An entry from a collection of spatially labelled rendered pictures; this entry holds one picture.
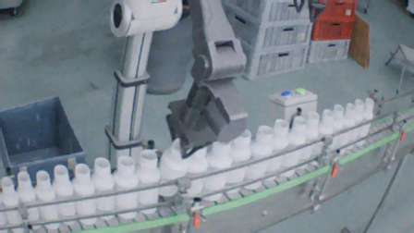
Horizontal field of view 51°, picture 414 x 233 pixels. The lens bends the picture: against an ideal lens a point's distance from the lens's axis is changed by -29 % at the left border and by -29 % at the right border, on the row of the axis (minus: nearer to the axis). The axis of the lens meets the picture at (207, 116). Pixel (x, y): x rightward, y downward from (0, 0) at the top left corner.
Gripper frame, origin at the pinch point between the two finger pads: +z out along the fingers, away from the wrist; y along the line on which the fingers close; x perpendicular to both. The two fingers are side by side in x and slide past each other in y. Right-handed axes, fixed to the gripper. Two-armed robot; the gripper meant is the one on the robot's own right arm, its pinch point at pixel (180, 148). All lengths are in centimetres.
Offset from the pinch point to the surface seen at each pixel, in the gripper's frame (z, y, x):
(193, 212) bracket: 8.4, 11.5, -0.4
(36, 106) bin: 41, -53, -21
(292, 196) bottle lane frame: 23.8, 9.6, 37.7
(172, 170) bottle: 4.2, 2.2, -2.0
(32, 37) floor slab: 194, -259, 31
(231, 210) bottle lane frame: 20.2, 8.6, 15.8
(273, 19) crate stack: 114, -151, 180
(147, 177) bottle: 6.5, 1.5, -7.2
